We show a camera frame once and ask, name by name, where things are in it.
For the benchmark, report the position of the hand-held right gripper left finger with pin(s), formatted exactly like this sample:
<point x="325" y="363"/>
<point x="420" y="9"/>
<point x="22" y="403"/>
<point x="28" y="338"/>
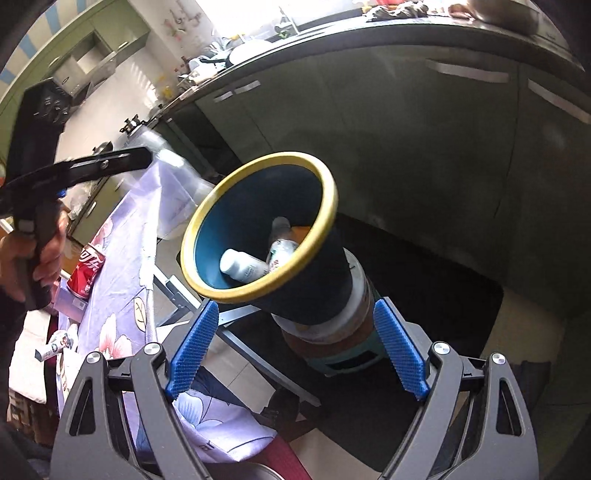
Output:
<point x="194" y="350"/>

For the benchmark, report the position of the purple floral tablecloth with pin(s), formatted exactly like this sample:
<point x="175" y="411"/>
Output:
<point x="124" y="286"/>

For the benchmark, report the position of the white plate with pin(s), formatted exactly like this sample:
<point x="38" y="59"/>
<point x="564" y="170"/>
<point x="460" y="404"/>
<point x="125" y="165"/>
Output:
<point x="247" y="50"/>

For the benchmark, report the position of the dark bin with yellow rim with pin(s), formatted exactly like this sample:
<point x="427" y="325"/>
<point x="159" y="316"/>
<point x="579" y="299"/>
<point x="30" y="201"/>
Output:
<point x="323" y="277"/>

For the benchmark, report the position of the steel cooking pot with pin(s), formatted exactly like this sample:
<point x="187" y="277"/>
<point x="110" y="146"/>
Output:
<point x="132" y="125"/>

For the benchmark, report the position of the green lower cabinets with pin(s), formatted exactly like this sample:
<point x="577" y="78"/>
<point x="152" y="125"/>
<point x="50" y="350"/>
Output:
<point x="415" y="138"/>

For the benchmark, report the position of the red stool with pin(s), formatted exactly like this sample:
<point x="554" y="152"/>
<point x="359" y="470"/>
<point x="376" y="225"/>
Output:
<point x="277" y="461"/>

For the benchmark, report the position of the small white tube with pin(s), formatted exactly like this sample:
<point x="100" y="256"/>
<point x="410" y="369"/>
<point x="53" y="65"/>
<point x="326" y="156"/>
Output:
<point x="57" y="344"/>

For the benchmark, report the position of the green plastic stool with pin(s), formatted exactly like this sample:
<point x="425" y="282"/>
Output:
<point x="351" y="364"/>

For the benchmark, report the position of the clear plastic cup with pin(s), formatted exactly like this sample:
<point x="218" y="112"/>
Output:
<point x="175" y="157"/>

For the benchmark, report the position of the grey metal table frame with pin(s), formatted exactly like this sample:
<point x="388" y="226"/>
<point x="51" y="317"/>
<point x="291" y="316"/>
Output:
<point x="240" y="344"/>

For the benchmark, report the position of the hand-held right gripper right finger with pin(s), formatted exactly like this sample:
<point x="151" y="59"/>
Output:
<point x="401" y="355"/>

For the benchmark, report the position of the metal bowl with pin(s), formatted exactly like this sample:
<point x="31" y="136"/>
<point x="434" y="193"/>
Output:
<point x="498" y="11"/>

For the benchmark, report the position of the black kitchen countertop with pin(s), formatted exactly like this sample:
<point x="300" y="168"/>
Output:
<point x="323" y="50"/>

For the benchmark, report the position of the white plastic bucket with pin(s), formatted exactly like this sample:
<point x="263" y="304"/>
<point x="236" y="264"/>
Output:
<point x="355" y="307"/>

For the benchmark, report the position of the red soda can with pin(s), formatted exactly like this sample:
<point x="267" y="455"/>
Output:
<point x="87" y="272"/>

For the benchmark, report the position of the person's left hand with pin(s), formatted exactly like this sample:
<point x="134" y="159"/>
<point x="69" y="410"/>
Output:
<point x="57" y="258"/>

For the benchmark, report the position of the hanging kitchen utensils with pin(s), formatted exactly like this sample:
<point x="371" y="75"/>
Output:
<point x="178" y="23"/>

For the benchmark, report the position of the green cabinets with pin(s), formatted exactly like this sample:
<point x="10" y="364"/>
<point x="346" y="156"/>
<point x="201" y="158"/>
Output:
<point x="415" y="138"/>
<point x="55" y="41"/>

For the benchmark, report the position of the dark crumpled rag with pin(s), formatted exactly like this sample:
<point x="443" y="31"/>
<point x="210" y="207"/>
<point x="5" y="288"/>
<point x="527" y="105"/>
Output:
<point x="397" y="9"/>

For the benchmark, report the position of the small white bottle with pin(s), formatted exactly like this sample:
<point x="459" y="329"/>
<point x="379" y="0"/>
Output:
<point x="240" y="264"/>

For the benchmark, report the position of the clear plastic bottle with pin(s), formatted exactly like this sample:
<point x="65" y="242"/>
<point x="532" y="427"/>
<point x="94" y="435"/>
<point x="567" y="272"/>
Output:
<point x="281" y="244"/>

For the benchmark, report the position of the green upper cabinets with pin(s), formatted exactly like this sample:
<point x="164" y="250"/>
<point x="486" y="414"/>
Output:
<point x="55" y="41"/>

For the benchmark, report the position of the clear plastic bag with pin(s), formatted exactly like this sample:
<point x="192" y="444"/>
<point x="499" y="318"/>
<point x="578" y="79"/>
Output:
<point x="83" y="201"/>

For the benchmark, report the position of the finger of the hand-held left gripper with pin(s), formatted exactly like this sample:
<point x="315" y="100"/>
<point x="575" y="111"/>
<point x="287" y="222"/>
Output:
<point x="111" y="161"/>

